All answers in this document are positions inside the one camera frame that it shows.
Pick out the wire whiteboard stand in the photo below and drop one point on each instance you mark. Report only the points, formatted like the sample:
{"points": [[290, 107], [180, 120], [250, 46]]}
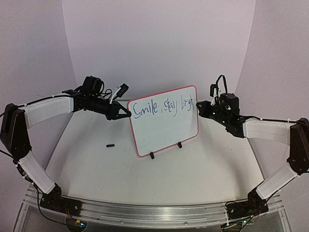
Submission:
{"points": [[152, 154]]}

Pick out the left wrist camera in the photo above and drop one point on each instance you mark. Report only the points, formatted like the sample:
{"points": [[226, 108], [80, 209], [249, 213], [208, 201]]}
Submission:
{"points": [[119, 92]]}

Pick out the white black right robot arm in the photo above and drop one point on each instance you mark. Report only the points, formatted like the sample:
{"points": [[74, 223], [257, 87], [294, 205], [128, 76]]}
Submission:
{"points": [[281, 146]]}

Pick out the pink framed whiteboard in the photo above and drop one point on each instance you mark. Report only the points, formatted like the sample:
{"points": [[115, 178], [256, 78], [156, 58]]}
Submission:
{"points": [[163, 119]]}

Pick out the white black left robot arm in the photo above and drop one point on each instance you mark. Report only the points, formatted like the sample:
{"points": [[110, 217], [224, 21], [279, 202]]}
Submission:
{"points": [[18, 119]]}

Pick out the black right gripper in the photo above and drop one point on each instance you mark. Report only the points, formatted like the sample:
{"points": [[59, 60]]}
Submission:
{"points": [[210, 110]]}

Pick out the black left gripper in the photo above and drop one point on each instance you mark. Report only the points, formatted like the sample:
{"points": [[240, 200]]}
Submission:
{"points": [[113, 112]]}

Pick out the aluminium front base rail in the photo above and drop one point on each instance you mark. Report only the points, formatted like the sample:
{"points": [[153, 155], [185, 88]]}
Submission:
{"points": [[89, 215]]}

